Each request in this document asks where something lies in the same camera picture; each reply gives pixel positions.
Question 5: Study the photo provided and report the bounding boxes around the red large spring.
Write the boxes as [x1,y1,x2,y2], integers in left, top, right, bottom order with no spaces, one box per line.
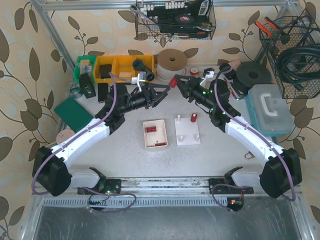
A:
[190,113,198,123]
[168,78,178,88]

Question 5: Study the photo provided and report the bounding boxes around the white parts tray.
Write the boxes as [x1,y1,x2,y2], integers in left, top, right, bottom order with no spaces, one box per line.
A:
[143,119,168,151]

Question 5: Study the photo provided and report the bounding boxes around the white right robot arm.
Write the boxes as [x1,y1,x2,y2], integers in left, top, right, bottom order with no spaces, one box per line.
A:
[168,74,302,202]

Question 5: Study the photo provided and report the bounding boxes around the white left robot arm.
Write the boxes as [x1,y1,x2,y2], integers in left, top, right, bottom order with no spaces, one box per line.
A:
[31,83,170,197]

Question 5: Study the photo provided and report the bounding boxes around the red spring in tray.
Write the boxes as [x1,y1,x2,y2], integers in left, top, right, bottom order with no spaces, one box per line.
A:
[155,142,167,147]
[145,126,157,133]

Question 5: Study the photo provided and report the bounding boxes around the red white tape roll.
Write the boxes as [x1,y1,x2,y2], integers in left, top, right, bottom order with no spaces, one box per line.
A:
[189,66,199,76]

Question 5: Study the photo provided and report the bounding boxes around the black pipe fitting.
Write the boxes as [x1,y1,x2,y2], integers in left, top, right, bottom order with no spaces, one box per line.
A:
[132,59,155,82]

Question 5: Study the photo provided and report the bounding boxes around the yellow storage bin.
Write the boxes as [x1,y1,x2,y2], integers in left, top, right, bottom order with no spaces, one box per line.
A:
[93,54,155,84]

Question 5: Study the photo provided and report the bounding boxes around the black aluminium extrusion profile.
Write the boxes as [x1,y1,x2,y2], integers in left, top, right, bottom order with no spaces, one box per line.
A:
[97,83,109,103]

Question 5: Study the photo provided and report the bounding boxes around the black sanding block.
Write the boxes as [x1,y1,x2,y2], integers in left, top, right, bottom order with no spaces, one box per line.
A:
[219,63,237,80]

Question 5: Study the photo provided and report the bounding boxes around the black box in bin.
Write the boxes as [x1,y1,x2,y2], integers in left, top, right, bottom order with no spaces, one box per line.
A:
[99,64,112,79]

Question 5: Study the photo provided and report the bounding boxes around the black green battery box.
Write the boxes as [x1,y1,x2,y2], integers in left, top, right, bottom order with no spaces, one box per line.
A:
[79,73,96,99]

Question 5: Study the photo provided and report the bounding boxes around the black rubber disc spool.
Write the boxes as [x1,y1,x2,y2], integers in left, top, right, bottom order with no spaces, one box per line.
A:
[233,61,272,94]

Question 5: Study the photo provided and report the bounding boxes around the black electrical tape roll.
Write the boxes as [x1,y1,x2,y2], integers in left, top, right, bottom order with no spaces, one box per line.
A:
[174,14,195,26]

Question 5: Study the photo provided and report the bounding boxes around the green storage bin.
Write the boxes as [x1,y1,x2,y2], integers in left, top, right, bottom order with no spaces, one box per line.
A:
[73,55,97,83]

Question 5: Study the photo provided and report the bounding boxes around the clear glass jar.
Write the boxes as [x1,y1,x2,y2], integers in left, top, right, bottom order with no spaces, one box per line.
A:
[69,82,83,99]

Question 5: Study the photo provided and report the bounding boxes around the clear teal toolbox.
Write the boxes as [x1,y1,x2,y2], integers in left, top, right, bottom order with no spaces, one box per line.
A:
[245,84,295,137]

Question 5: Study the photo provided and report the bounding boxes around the round beige power socket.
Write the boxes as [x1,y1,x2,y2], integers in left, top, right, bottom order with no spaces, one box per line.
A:
[56,128,75,145]

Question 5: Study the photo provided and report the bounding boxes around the white cable spool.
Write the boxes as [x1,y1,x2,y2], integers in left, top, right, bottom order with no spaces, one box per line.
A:
[156,48,188,83]

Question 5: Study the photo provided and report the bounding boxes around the red handled tool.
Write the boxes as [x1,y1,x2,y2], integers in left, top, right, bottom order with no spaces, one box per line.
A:
[223,77,245,101]

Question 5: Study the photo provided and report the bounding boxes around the white peg base plate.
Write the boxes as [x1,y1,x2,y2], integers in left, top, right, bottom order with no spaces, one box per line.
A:
[174,115,201,146]

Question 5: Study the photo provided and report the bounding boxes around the black wire basket centre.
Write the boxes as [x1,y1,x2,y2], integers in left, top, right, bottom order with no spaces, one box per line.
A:
[129,0,216,42]

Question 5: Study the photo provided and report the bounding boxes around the black wire basket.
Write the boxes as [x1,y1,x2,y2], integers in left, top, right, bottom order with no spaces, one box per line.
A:
[259,15,320,99]
[129,0,216,42]

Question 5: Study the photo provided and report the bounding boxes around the orange handled pliers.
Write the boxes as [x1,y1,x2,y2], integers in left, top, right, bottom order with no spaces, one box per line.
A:
[254,16,280,38]

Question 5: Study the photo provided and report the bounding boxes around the black wire basket right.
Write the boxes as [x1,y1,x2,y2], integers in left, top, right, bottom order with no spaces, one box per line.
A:
[259,15,320,99]

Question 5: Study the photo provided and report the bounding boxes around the black coiled hose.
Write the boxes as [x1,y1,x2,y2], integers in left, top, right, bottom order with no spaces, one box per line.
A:
[276,43,320,85]

